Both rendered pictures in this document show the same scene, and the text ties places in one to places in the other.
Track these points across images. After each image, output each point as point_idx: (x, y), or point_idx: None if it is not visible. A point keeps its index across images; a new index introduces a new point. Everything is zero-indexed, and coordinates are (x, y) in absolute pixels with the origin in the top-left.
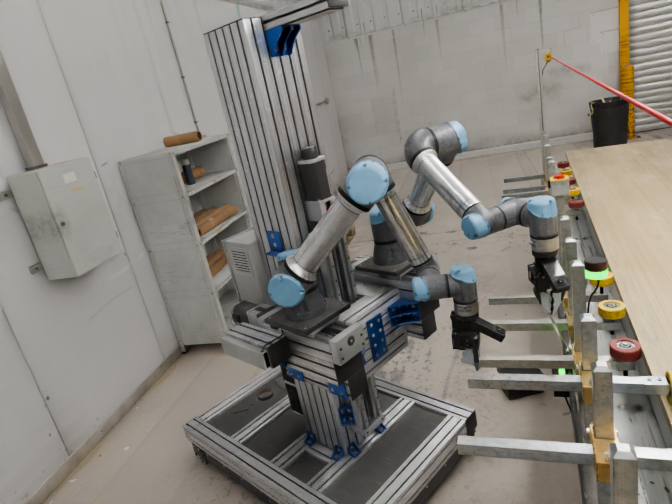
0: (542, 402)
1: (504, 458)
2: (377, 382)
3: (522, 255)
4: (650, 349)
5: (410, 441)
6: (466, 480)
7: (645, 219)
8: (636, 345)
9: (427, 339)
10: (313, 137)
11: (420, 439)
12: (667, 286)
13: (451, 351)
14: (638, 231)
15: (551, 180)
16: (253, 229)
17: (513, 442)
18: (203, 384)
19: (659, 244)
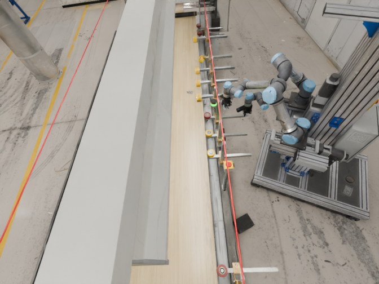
0: (232, 216)
1: (241, 183)
2: (300, 191)
3: None
4: (202, 114)
5: (269, 163)
6: (250, 172)
7: (186, 216)
8: (205, 114)
9: (308, 275)
10: (343, 80)
11: (267, 164)
12: (192, 144)
13: (286, 259)
14: (192, 198)
15: (232, 160)
16: (374, 117)
17: (228, 79)
18: None
19: (186, 180)
